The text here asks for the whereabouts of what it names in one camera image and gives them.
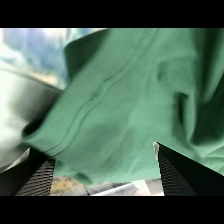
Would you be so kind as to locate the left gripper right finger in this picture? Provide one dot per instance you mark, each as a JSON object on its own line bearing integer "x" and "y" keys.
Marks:
{"x": 186, "y": 173}

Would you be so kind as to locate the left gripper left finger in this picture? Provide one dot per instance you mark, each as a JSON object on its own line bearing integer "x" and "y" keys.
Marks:
{"x": 31, "y": 178}

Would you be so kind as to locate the dark green T-shirt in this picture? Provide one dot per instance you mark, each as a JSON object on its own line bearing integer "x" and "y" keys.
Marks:
{"x": 133, "y": 100}

